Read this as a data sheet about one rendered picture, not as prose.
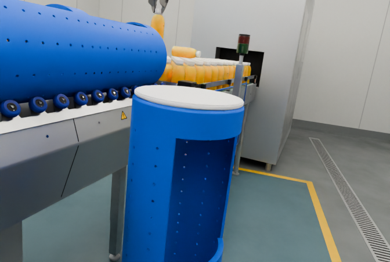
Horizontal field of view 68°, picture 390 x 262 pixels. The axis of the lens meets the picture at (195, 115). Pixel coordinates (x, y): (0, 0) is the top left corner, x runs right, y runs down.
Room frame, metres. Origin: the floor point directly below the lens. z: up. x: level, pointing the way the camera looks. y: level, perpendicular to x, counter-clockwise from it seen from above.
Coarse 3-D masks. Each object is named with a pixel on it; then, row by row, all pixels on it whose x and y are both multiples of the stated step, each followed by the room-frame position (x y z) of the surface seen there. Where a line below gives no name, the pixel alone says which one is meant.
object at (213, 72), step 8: (208, 64) 1.72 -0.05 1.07; (224, 64) 2.06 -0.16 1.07; (248, 64) 2.74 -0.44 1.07; (208, 72) 1.70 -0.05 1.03; (216, 72) 1.82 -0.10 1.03; (224, 72) 2.04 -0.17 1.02; (232, 72) 2.16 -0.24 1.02; (248, 72) 2.72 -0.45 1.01; (208, 80) 1.70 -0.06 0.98; (216, 80) 1.83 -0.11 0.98; (248, 80) 2.73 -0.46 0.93; (208, 88) 1.71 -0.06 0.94; (216, 88) 1.92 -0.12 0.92
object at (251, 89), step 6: (252, 84) 2.73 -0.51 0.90; (246, 90) 2.47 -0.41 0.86; (252, 90) 2.74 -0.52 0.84; (246, 96) 2.51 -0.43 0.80; (252, 96) 2.78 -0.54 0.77; (246, 102) 2.55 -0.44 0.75; (246, 108) 2.66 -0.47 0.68; (246, 114) 2.66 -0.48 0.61; (240, 138) 2.66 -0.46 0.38; (240, 144) 2.66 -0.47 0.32; (240, 150) 2.66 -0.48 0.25; (234, 162) 2.68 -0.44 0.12; (234, 168) 2.66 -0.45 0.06; (234, 174) 2.64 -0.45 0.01
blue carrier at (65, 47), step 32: (0, 0) 0.66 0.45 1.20; (0, 32) 0.61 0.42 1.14; (32, 32) 0.68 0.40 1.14; (64, 32) 0.78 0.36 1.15; (96, 32) 0.90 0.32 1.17; (128, 32) 1.06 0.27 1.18; (0, 64) 0.60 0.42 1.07; (32, 64) 0.67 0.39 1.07; (64, 64) 0.76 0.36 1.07; (96, 64) 0.87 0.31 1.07; (128, 64) 1.02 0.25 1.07; (160, 64) 1.23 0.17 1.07; (0, 96) 0.64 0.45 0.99; (32, 96) 0.73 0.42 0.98
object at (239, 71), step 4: (236, 64) 1.61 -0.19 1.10; (240, 64) 1.60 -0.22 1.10; (236, 68) 1.60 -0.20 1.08; (240, 68) 1.60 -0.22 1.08; (236, 72) 1.60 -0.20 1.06; (240, 72) 1.59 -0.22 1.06; (236, 76) 1.60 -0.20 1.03; (240, 76) 1.59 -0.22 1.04; (236, 80) 1.60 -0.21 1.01; (240, 80) 1.59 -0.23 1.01; (236, 84) 1.60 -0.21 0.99; (240, 84) 1.60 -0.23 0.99; (236, 88) 1.60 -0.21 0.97; (240, 88) 1.62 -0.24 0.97; (232, 92) 1.61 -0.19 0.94; (236, 92) 1.60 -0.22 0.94
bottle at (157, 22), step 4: (156, 12) 1.50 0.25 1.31; (156, 16) 1.48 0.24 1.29; (160, 16) 1.49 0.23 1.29; (152, 20) 1.49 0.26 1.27; (156, 20) 1.48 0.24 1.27; (160, 20) 1.48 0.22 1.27; (152, 24) 1.48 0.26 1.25; (156, 24) 1.48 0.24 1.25; (160, 24) 1.48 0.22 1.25; (164, 24) 1.51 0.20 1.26; (156, 28) 1.48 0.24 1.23; (160, 28) 1.48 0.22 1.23; (160, 32) 1.48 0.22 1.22
